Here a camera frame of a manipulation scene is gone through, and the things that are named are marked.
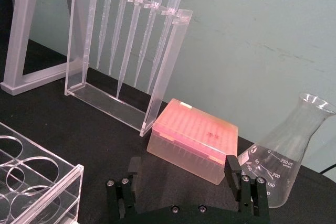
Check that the black table cloth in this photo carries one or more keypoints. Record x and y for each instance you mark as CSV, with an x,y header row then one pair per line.
x,y
78,129

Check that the pink pipette tip box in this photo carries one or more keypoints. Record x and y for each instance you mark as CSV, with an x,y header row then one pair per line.
x,y
194,134

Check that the clear acrylic tube rack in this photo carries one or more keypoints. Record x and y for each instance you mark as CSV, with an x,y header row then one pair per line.
x,y
65,182

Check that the white plastic stand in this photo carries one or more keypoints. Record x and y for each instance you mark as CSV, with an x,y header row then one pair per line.
x,y
18,37

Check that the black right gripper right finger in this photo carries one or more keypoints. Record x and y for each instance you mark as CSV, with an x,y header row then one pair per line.
x,y
249,195

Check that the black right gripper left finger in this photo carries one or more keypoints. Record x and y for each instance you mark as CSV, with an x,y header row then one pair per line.
x,y
121,195

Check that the glass conical flask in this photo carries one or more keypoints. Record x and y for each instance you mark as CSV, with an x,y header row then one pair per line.
x,y
275,155

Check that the clear acrylic pipette rack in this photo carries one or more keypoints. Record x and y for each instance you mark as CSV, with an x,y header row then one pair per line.
x,y
168,64

